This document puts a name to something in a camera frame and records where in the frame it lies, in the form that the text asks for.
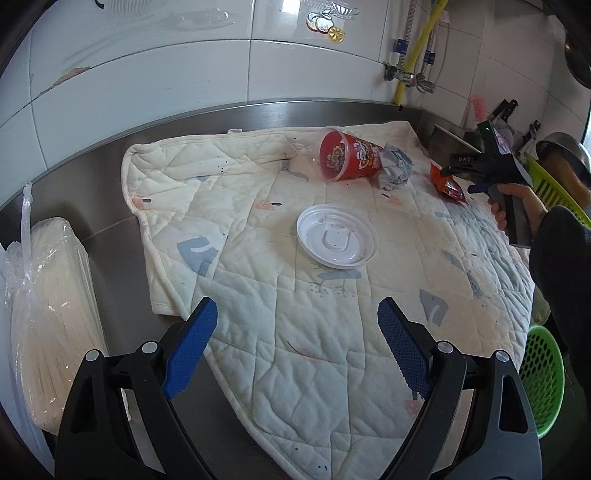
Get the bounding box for plastic bag of noodles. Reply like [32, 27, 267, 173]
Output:
[0, 182, 110, 435]

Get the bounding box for person's right hand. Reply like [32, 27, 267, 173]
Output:
[489, 182, 549, 241]

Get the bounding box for cream quilted mat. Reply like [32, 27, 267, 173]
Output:
[121, 121, 537, 480]

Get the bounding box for green dish rack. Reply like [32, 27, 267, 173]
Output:
[524, 152, 591, 232]

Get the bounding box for hanging dark pan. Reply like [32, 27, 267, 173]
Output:
[561, 28, 591, 91]

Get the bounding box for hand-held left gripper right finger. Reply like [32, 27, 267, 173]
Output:
[377, 296, 542, 480]

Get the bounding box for green plastic basket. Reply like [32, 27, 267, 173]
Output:
[517, 324, 567, 440]

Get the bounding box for silver wrapper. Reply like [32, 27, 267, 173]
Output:
[378, 143, 416, 191]

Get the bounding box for red snack packet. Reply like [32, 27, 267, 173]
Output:
[429, 161, 470, 204]

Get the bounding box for steel bowl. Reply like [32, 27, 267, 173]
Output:
[536, 131, 591, 185]

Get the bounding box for small metal pot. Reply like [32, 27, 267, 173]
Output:
[431, 124, 484, 155]

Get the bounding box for braided metal hose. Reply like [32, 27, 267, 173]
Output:
[400, 0, 419, 71]
[424, 22, 440, 85]

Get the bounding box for red instant noodle cup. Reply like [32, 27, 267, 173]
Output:
[318, 125, 387, 182]

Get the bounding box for yellow gas pipe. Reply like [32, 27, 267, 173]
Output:
[393, 0, 451, 109]

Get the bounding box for metal pipe valves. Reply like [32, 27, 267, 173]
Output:
[383, 62, 437, 96]

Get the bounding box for black-handled knife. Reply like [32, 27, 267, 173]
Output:
[489, 99, 518, 126]
[517, 120, 541, 154]

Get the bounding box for person's right forearm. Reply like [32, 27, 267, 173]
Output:
[528, 205, 591, 386]

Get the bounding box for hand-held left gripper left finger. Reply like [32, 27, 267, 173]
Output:
[54, 296, 219, 480]

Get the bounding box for brown pot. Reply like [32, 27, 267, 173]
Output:
[541, 154, 591, 209]

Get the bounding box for white plastic lid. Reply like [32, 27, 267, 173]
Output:
[296, 204, 380, 270]

